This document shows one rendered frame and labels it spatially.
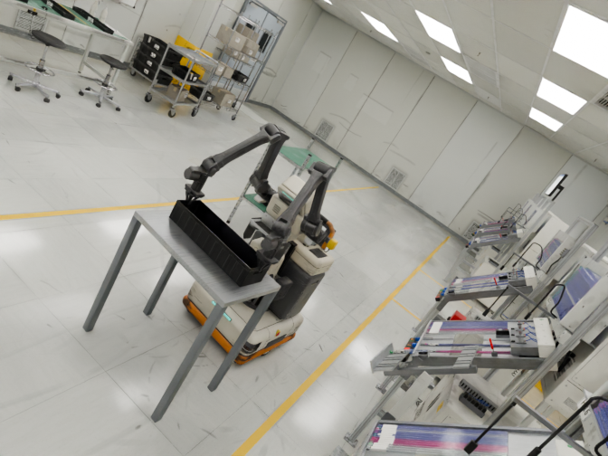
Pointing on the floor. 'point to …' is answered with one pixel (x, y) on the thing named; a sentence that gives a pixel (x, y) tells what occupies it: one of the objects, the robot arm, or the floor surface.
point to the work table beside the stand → (187, 258)
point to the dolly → (147, 54)
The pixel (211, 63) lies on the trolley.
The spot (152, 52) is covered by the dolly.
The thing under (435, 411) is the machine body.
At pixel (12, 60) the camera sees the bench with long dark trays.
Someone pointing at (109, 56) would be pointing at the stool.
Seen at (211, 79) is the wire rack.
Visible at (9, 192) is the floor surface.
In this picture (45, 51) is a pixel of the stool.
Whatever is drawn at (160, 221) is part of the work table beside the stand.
